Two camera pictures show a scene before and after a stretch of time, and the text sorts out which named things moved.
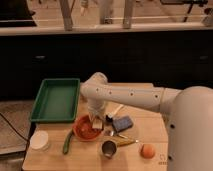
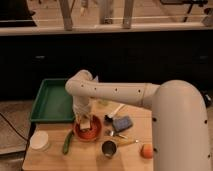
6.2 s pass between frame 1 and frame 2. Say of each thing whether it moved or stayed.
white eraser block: moved
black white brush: stayed
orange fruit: stayed
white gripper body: moved
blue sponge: stayed
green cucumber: stayed
